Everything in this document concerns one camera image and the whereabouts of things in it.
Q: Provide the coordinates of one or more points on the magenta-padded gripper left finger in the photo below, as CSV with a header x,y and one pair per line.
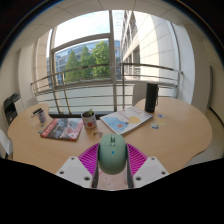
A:
x,y
87,159

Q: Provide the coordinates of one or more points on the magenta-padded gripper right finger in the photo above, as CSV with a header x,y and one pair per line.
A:
x,y
137,160

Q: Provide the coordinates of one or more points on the mint green computer mouse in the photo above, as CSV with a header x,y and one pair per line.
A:
x,y
112,155

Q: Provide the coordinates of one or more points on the small pale sticker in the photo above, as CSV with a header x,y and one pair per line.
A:
x,y
97,134
161,115

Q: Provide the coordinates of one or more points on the blue round sticker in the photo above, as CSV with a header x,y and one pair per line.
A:
x,y
155,126

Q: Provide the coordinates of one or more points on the white pot with small plant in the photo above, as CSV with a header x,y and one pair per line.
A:
x,y
89,120

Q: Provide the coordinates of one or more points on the red and dark magazine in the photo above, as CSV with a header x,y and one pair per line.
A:
x,y
62,128

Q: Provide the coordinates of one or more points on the light blue illustrated magazine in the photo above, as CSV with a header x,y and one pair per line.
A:
x,y
126,120

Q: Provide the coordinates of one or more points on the tall black speaker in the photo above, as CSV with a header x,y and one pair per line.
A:
x,y
151,97

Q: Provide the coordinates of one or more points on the small dark flat device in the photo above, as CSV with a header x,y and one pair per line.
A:
x,y
36,111

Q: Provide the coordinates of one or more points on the black office printer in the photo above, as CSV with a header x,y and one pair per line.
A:
x,y
11,108

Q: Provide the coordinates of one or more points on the grey metal railing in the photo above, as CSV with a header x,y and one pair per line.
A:
x,y
100,67

